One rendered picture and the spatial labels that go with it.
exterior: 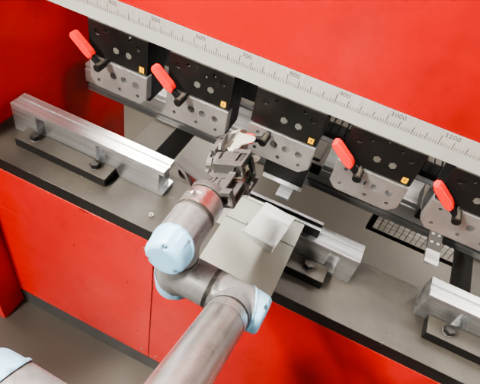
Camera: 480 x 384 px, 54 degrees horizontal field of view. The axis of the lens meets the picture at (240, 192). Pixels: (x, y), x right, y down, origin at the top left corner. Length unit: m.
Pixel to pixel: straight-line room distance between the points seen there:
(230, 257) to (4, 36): 0.87
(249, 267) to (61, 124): 0.67
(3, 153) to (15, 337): 0.89
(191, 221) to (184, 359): 0.23
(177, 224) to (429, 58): 0.49
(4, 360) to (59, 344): 1.49
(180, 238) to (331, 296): 0.58
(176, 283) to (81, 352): 1.24
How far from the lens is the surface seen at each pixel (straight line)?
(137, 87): 1.11
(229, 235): 1.10
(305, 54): 0.88
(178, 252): 0.74
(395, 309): 1.28
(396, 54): 0.84
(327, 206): 2.65
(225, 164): 0.86
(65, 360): 2.04
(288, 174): 1.09
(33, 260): 1.82
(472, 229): 1.04
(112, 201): 1.31
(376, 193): 1.00
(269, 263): 1.07
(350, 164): 0.93
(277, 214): 1.16
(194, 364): 0.65
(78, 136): 1.36
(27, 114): 1.46
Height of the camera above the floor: 1.86
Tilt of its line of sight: 47 degrees down
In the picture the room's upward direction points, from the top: 14 degrees clockwise
